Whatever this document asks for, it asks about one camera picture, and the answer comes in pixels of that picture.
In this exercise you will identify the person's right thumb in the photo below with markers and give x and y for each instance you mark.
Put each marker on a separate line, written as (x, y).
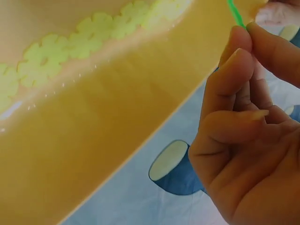
(274, 51)

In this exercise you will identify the row of light green flower pieces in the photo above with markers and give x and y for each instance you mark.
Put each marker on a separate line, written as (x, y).
(82, 39)

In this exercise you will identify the person's right hand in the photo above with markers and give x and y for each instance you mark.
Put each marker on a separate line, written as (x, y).
(257, 178)

